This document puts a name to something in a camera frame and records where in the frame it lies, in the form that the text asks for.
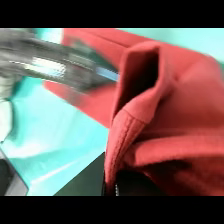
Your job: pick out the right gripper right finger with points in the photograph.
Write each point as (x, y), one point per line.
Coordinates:
(131, 186)

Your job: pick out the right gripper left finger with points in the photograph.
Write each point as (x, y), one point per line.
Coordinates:
(87, 181)

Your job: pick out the red shirt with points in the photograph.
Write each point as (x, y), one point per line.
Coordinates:
(180, 110)

